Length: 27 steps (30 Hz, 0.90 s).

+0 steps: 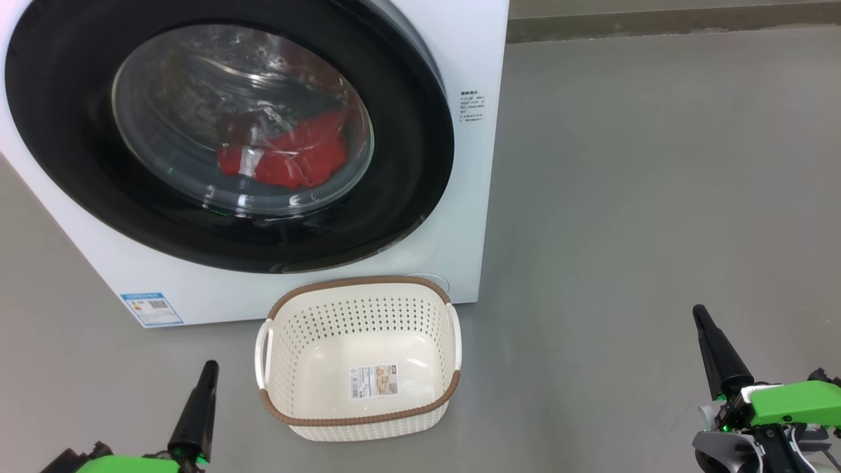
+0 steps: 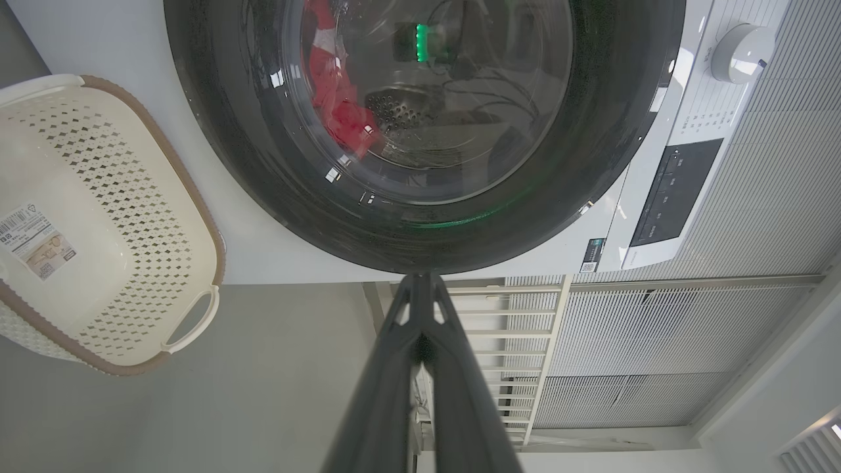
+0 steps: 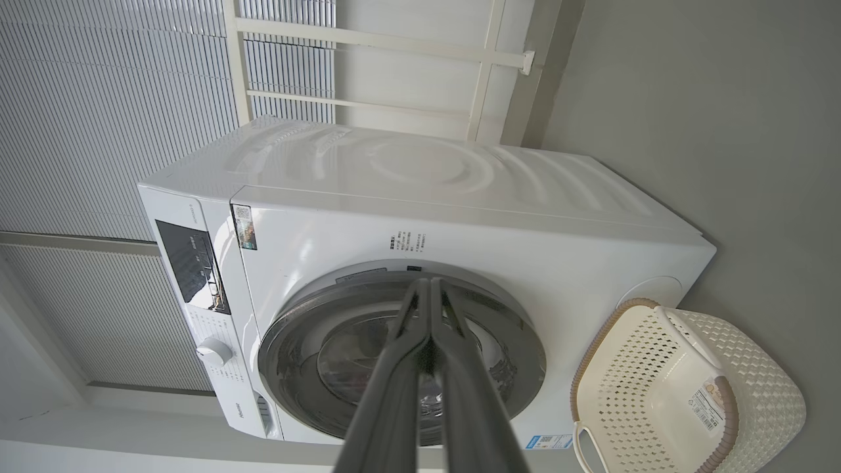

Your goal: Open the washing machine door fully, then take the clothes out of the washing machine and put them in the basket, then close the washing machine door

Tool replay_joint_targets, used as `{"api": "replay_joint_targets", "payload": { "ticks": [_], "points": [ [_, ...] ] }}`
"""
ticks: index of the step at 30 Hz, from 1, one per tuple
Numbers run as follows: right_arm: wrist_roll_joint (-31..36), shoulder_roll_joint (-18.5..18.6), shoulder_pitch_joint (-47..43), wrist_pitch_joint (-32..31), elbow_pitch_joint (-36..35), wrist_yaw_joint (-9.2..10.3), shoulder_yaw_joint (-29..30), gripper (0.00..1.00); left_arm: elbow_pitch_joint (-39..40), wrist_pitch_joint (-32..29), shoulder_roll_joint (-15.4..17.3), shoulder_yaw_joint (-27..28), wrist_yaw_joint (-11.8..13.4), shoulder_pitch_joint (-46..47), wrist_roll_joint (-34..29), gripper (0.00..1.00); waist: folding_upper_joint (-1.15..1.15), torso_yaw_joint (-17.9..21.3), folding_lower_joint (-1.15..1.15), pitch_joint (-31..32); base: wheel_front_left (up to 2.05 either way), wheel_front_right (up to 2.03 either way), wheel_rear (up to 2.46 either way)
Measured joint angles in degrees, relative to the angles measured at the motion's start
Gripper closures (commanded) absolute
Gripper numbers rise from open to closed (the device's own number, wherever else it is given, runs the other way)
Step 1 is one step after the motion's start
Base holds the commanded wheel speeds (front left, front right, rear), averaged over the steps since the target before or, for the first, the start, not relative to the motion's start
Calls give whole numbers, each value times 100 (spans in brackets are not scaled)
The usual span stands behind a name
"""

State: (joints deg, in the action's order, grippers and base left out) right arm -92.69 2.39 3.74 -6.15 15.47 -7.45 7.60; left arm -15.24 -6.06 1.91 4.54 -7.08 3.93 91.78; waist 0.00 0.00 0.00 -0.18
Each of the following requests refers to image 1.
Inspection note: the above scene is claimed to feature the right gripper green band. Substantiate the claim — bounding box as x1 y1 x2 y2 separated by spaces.
693 305 841 432

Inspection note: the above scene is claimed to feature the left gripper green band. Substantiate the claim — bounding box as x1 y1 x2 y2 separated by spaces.
76 360 219 473

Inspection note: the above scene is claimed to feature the plain red garment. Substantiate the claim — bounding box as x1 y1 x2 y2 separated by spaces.
263 108 349 188

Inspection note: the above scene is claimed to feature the black round glass washer door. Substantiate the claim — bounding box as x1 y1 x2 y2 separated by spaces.
3 0 455 275

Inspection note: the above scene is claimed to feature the cream basket with brown rim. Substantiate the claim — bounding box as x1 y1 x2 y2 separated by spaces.
254 276 463 442

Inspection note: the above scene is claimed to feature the white front-load washing machine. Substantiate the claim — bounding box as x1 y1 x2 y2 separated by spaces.
0 0 510 329

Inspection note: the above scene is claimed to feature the blue energy label sticker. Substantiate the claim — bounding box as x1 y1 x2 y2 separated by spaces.
120 292 185 328

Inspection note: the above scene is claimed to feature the white barcode product sticker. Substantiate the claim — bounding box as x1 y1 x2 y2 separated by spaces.
350 365 399 399

